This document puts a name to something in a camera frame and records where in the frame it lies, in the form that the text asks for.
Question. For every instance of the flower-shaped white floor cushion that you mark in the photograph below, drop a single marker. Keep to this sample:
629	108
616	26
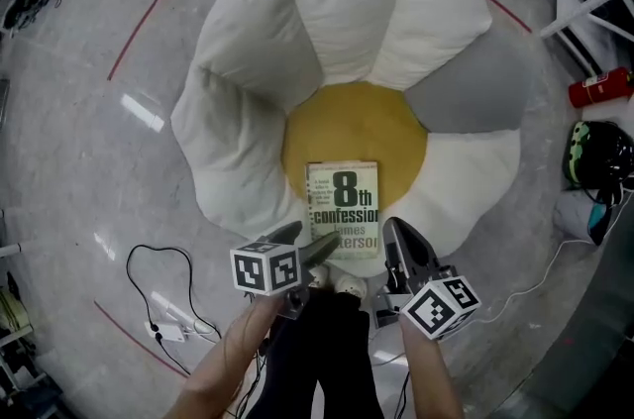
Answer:
347	21

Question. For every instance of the person's right forearm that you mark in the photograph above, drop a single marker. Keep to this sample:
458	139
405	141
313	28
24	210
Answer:
431	377

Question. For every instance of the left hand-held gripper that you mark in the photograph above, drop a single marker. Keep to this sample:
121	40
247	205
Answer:
267	268

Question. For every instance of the red fire extinguisher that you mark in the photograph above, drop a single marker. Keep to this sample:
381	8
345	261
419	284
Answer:
597	87

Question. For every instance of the yellow-green bag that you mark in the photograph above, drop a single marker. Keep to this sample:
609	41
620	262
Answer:
12	313

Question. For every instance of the white power strip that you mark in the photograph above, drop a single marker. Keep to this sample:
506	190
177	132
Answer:
166	330

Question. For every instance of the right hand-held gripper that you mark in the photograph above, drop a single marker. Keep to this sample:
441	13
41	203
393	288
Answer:
441	308

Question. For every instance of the person's left forearm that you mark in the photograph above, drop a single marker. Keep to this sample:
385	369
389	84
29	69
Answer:
223	367

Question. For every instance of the person's white shoe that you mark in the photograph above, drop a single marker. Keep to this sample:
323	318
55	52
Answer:
319	277
351	286

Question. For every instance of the black helmet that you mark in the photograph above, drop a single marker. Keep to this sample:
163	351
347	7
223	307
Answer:
609	154

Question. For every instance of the person's black clothing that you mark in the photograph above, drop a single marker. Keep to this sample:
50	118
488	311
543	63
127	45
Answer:
327	357

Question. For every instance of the beige paperback book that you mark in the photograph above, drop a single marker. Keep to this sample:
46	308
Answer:
342	194

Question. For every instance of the white fabric bag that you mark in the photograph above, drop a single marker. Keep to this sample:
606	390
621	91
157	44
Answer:
572	216

